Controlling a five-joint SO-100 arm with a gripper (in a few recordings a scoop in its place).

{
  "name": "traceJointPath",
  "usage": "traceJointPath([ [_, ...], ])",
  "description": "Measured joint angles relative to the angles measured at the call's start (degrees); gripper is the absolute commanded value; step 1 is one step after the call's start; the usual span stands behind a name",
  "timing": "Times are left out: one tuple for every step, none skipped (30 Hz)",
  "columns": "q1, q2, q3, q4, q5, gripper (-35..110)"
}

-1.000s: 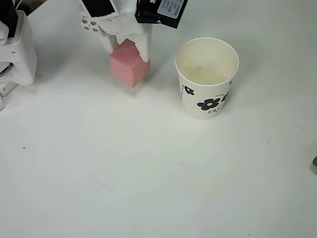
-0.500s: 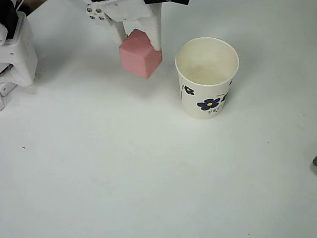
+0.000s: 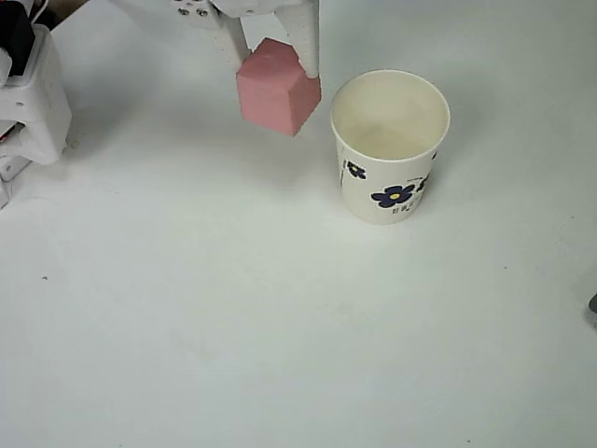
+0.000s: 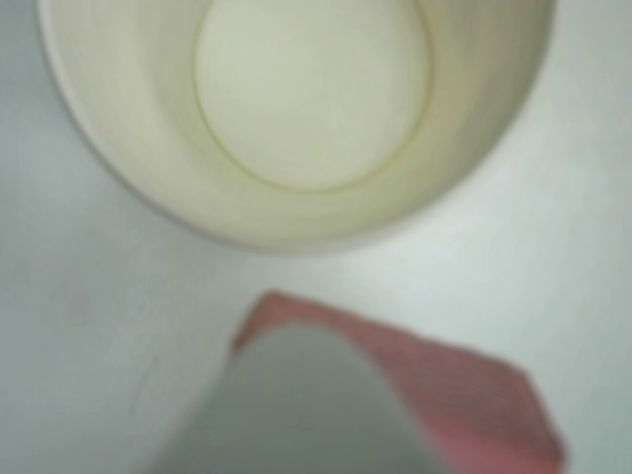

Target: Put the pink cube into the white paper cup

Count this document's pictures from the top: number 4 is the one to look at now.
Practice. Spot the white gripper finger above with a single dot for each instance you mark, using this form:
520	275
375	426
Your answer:
296	419

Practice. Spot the pink cube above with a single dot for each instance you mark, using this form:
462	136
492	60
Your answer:
469	395

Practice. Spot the paper cup with purple flowers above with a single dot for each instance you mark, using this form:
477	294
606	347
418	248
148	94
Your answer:
306	99

